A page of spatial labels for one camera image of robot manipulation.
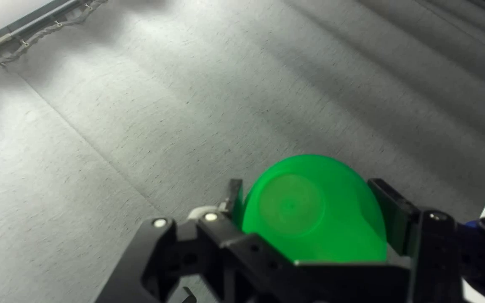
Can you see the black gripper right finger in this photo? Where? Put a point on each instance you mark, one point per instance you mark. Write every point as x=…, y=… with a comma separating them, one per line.
x=455, y=258

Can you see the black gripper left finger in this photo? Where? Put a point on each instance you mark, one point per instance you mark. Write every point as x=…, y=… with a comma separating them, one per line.
x=164, y=258

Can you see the green plastic cup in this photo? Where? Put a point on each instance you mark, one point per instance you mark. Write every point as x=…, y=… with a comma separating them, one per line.
x=310, y=207

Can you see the grey curtain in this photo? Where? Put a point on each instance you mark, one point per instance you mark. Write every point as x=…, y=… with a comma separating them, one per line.
x=142, y=140

